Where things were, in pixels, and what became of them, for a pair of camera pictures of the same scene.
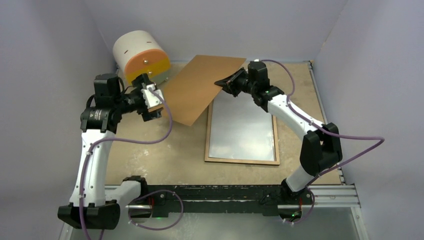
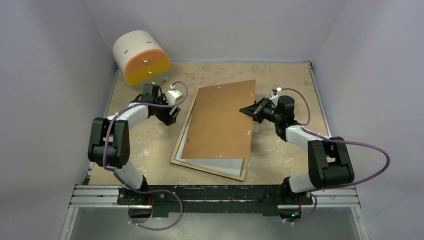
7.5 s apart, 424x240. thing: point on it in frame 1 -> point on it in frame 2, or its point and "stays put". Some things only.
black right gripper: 229,84 -> 253,109
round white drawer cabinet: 138,52 stays put
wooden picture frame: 276,150 -> 179,144
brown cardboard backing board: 192,87 -> 218,129
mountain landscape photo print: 240,129 -> 231,166
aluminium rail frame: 335,196 stays put
